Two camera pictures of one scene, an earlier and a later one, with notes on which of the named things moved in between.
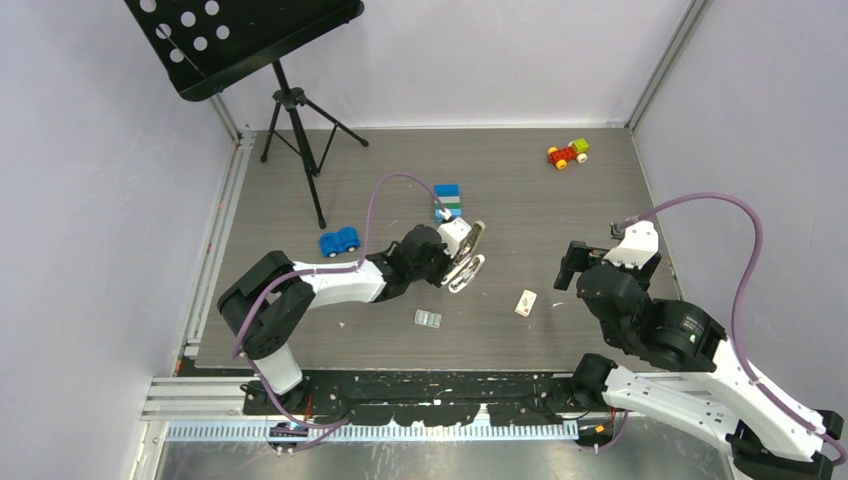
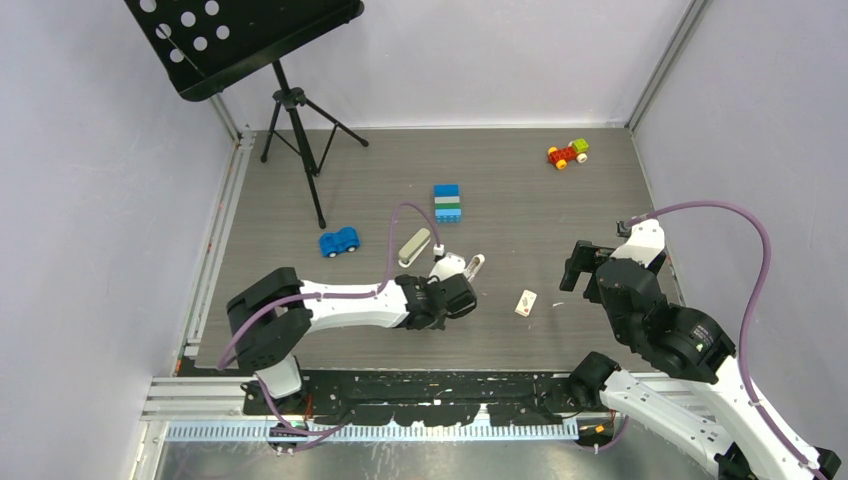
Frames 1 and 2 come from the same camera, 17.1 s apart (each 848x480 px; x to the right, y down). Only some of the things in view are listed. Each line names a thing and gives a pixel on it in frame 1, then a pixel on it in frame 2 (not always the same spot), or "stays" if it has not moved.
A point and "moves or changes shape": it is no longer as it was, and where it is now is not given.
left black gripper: (446, 265) to (440, 322)
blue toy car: (332, 243) stays
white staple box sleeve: (525, 303) stays
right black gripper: (577, 253) stays
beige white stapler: (461, 241) moves or changes shape
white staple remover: (459, 283) stays
